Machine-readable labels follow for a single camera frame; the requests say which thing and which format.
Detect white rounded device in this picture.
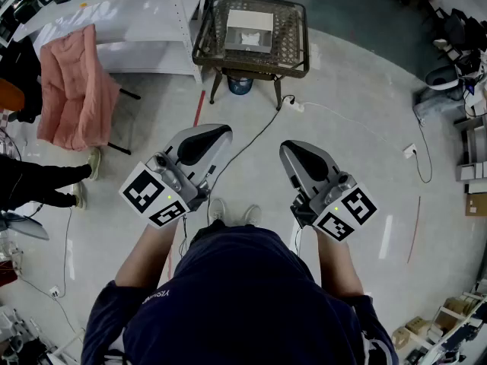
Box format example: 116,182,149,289
425,65,460,91

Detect person's dark trousers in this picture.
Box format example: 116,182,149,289
189,218,229,249

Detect person's left white shoe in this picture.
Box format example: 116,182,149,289
208,198,228,227

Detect black power cable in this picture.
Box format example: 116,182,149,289
206,94,296,224

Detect flat cardboard box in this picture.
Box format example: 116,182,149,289
464,192,487,217

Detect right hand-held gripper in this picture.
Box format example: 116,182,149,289
279,139,380,243

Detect white floor cable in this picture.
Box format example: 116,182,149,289
304,101,407,152

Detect person's white shoe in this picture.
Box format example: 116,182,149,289
208,198,228,227
243,204,263,227

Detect person's navy shirt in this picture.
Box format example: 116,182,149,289
81,224,399,365

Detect person's left forearm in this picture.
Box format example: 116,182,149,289
115,213,180,290

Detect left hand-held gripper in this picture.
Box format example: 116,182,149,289
118,123,234,230

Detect white box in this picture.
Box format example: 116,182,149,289
224,8,275,54

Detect thin black cable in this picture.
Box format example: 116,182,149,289
413,118,434,184

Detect pink quilted jacket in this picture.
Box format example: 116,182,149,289
37,24,123,152

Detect person's right white shoe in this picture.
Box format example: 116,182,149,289
243,204,263,227

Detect person's right forearm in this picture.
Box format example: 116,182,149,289
314,226,365,298

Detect white shelf with cardboard boxes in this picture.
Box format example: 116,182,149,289
391,283,487,365

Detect white metal shelf rack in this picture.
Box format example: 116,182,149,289
11,0,212,85

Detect orange stool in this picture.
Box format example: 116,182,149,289
0,78,26,113

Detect brown wicker table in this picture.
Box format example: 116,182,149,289
192,0,310,112

